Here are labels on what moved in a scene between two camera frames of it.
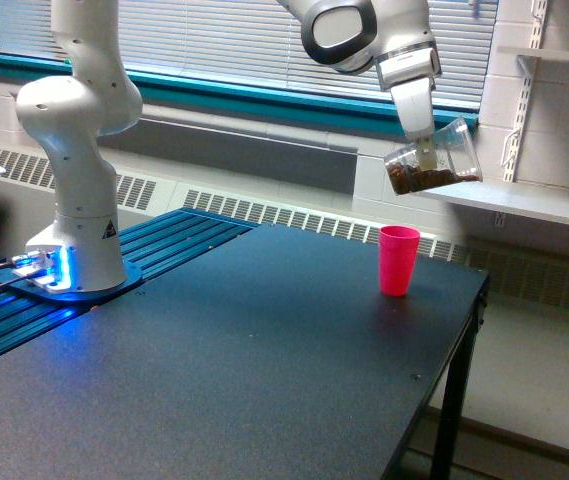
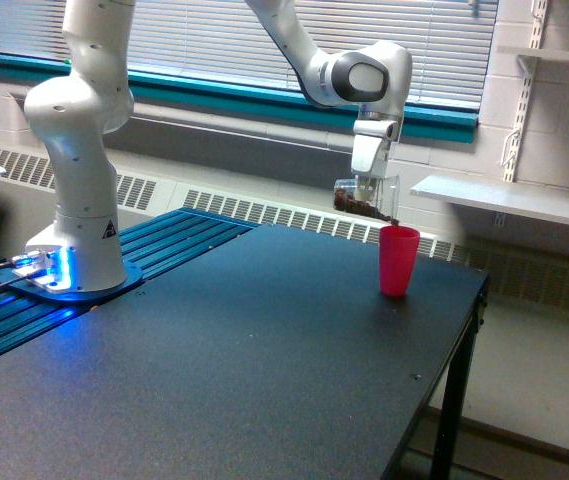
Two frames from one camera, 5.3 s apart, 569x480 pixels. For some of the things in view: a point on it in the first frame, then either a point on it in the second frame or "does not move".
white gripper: (408, 74) to (371, 147)
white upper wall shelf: (552, 54) does not move
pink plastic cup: (398, 255) does not move
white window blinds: (248, 42) does not move
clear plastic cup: (445, 157) to (372, 196)
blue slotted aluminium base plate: (5, 308) does not move
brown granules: (404, 179) to (348, 202)
